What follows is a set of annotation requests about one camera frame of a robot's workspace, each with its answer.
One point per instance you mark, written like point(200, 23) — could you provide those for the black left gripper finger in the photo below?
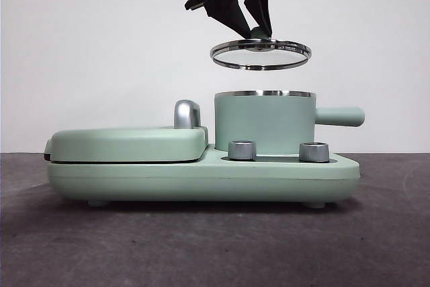
point(231, 14)
point(262, 4)

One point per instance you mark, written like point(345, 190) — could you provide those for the glass pot lid green knob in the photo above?
point(260, 46)

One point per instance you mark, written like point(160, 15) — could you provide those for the mint green hinged griddle lid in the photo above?
point(124, 144)

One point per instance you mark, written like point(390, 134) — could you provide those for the silver control knob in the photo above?
point(241, 150)
point(313, 152)

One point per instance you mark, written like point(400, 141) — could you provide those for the mint green breakfast machine base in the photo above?
point(201, 183)

